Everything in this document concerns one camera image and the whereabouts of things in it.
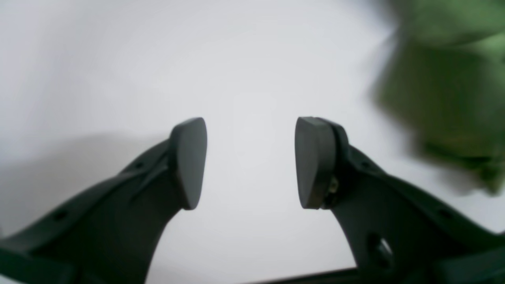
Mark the olive green T-shirt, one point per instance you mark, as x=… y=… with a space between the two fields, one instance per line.
x=445 y=81

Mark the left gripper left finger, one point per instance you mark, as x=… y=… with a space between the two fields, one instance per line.
x=108 y=233

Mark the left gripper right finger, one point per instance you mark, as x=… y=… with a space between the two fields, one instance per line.
x=397 y=233

